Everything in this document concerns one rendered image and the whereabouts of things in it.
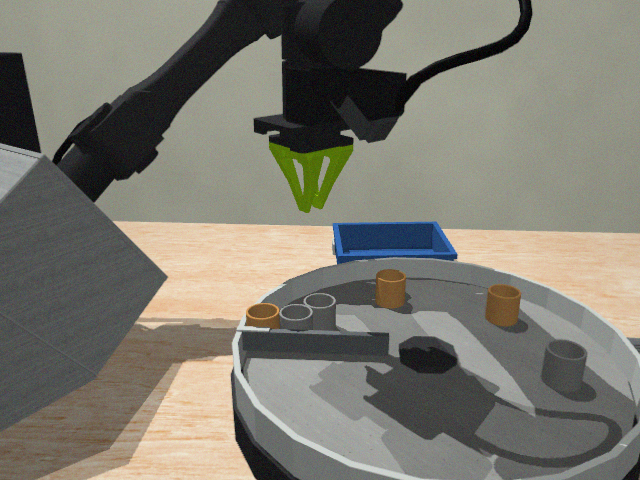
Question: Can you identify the blue tray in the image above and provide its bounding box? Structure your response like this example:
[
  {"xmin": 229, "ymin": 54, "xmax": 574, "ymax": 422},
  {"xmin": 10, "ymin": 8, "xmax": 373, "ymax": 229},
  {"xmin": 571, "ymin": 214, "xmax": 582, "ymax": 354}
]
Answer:
[{"xmin": 333, "ymin": 222, "xmax": 458, "ymax": 264}]

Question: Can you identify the bronze bushing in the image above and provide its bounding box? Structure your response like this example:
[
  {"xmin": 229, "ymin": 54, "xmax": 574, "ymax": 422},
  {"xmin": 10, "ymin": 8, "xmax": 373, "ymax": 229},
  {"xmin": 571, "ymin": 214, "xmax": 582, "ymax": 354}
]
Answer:
[
  {"xmin": 246, "ymin": 303, "xmax": 280, "ymax": 329},
  {"xmin": 485, "ymin": 284, "xmax": 521, "ymax": 326},
  {"xmin": 375, "ymin": 269, "xmax": 406, "ymax": 309}
]

